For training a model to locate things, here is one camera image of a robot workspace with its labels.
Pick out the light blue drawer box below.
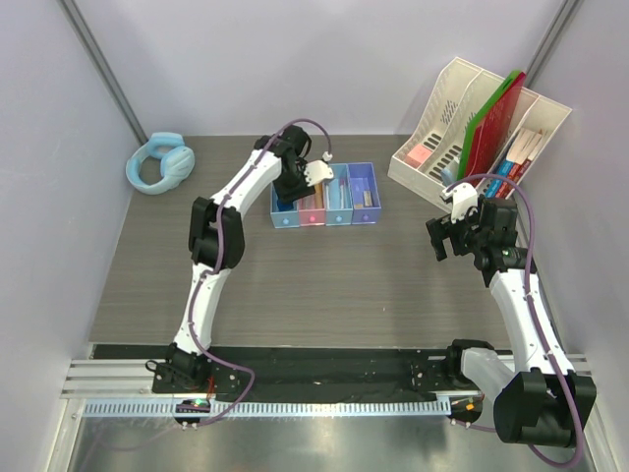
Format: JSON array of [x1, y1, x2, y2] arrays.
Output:
[[270, 185, 300, 229]]

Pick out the magenta capped white pen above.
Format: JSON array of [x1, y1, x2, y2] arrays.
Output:
[[338, 179, 345, 209]]

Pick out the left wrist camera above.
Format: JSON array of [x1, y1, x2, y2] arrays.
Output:
[[304, 151, 334, 187]]

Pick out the red perforated board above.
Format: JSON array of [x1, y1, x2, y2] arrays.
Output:
[[461, 72, 527, 188]]

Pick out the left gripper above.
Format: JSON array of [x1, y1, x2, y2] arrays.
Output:
[[274, 161, 316, 207]]

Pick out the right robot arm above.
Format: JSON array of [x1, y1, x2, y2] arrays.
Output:
[[427, 192, 597, 447]]

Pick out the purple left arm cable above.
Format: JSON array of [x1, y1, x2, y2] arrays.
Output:
[[189, 117, 335, 434]]

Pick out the green board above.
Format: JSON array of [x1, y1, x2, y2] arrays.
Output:
[[459, 70, 520, 183]]

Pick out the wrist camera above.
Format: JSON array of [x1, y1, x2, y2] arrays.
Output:
[[304, 151, 334, 187], [441, 183, 479, 223]]

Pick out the blue pencil sharpener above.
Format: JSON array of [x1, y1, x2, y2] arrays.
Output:
[[276, 201, 294, 212]]

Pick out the white file organizer rack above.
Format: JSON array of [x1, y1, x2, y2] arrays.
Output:
[[388, 57, 572, 208]]

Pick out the teal blue drawer box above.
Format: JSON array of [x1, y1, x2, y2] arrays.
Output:
[[323, 163, 353, 226]]

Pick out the purple drawer box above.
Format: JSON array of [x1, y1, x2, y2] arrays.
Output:
[[348, 162, 381, 224]]

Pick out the brown capped white pen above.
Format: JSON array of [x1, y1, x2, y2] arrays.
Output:
[[324, 183, 332, 211]]

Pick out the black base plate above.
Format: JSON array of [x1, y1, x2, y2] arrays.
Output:
[[94, 339, 475, 403]]

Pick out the slotted cable duct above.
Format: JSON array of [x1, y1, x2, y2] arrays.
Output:
[[83, 397, 451, 419]]

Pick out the pink drawer box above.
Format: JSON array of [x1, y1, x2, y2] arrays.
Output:
[[298, 186, 325, 227]]

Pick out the pink notepad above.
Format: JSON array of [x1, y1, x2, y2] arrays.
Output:
[[404, 144, 432, 169]]

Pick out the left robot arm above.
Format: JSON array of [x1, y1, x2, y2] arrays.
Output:
[[145, 121, 314, 393]]

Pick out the light blue item in rack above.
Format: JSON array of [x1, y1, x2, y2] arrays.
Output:
[[440, 167, 458, 186]]

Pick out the books in rack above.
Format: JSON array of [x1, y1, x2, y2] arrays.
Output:
[[482, 127, 545, 198]]

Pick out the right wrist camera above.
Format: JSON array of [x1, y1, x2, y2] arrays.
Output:
[[441, 183, 479, 223]]

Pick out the light blue headphones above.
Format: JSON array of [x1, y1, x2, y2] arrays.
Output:
[[125, 132, 196, 196]]

